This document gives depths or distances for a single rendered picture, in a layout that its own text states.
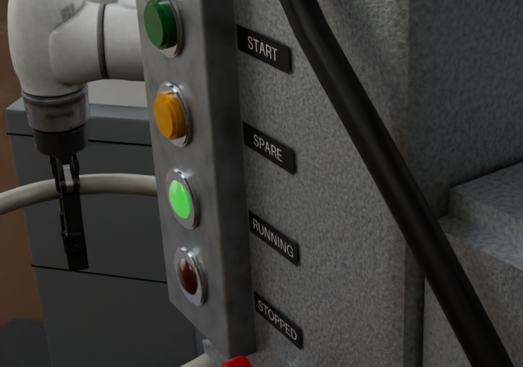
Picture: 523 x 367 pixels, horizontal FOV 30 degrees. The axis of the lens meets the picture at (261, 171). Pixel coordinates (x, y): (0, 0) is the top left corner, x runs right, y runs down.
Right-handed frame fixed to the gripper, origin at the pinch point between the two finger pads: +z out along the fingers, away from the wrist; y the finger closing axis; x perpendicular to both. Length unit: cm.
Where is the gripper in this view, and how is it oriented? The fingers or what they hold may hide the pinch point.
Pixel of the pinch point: (74, 242)
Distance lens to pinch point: 148.9
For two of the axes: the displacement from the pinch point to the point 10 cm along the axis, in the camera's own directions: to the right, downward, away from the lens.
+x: 9.6, -1.5, 2.5
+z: 0.1, 8.7, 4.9
